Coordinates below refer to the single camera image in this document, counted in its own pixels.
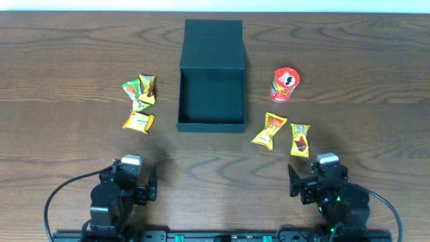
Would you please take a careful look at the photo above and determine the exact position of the orange biscuit packet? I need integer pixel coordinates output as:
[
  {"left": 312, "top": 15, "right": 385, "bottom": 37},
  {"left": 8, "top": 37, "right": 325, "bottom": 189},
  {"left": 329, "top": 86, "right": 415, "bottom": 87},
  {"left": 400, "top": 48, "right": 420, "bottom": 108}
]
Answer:
[{"left": 122, "top": 112, "right": 155, "bottom": 134}]

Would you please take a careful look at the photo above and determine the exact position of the red chips can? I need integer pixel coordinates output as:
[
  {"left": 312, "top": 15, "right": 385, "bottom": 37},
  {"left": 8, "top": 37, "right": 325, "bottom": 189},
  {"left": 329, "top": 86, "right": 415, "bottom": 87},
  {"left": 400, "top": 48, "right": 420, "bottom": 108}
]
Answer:
[{"left": 270, "top": 67, "right": 300, "bottom": 103}]

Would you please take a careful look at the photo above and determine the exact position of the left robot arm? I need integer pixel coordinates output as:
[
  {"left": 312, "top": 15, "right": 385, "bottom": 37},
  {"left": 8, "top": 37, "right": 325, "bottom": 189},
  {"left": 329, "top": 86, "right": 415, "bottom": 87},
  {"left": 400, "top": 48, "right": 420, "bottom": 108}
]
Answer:
[{"left": 79, "top": 159, "right": 157, "bottom": 241}]

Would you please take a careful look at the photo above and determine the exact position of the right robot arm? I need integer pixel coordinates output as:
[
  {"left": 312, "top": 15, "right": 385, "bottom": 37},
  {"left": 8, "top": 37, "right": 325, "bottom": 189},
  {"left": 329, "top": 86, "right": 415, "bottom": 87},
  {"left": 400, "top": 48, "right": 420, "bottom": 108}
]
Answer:
[{"left": 288, "top": 161, "right": 371, "bottom": 241}]

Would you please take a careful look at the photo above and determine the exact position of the yellow Apollo chocolate packet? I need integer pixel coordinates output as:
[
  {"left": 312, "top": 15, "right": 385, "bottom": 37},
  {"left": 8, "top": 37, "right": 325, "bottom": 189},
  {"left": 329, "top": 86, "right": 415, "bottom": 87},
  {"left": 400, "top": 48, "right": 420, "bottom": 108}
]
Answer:
[{"left": 290, "top": 123, "right": 310, "bottom": 158}]

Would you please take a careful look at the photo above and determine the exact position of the yellow orange snack packet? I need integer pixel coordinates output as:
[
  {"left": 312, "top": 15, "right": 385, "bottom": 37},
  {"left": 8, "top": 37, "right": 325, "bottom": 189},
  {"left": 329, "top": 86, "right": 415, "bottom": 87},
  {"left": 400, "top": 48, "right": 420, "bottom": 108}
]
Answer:
[{"left": 251, "top": 112, "right": 288, "bottom": 151}]

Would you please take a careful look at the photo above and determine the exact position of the green snack packet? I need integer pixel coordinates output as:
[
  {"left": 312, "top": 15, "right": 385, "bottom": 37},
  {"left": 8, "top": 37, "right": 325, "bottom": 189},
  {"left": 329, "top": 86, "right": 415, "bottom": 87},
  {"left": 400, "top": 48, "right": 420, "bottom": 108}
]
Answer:
[{"left": 122, "top": 79, "right": 151, "bottom": 112}]

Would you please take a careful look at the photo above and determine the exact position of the yellow-green chocolate snack packet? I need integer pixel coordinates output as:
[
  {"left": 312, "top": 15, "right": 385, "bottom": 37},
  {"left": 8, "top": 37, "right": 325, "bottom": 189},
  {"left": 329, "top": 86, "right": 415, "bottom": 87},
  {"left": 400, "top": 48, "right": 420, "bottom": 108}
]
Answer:
[{"left": 139, "top": 75, "right": 156, "bottom": 105}]

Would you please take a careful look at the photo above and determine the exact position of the dark green open box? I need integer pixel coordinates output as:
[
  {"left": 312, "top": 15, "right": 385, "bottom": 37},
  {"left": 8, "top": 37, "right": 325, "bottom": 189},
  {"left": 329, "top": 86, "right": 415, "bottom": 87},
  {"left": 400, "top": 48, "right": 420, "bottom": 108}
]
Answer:
[{"left": 177, "top": 19, "right": 247, "bottom": 133}]

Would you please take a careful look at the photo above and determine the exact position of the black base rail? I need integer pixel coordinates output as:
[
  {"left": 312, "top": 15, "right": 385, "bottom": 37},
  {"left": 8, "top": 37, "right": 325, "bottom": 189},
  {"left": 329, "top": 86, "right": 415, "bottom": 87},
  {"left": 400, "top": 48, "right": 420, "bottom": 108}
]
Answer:
[{"left": 52, "top": 229, "right": 393, "bottom": 242}]

